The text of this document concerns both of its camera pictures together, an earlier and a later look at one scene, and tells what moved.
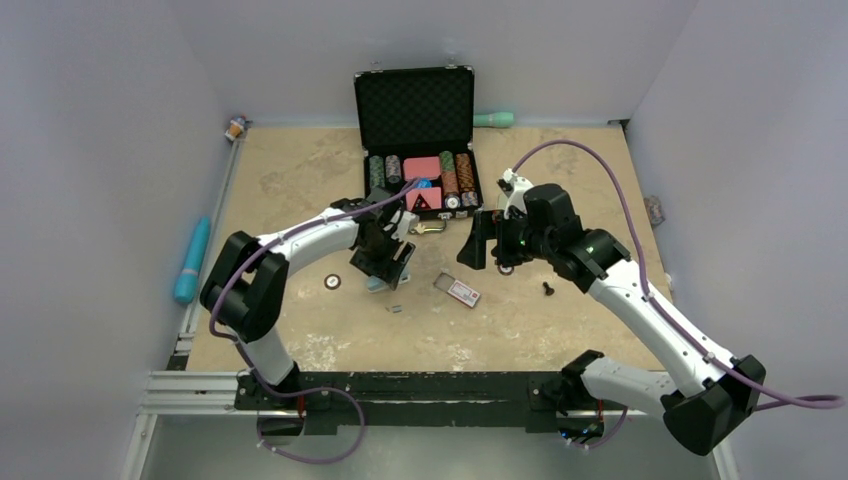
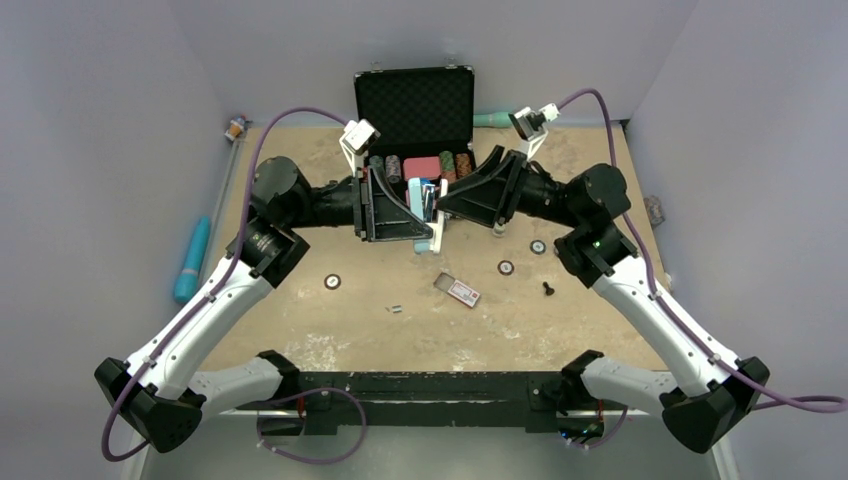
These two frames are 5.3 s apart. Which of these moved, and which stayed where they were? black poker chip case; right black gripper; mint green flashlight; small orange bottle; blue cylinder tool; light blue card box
Moved: light blue card box; right black gripper
Stayed: small orange bottle; black poker chip case; blue cylinder tool; mint green flashlight
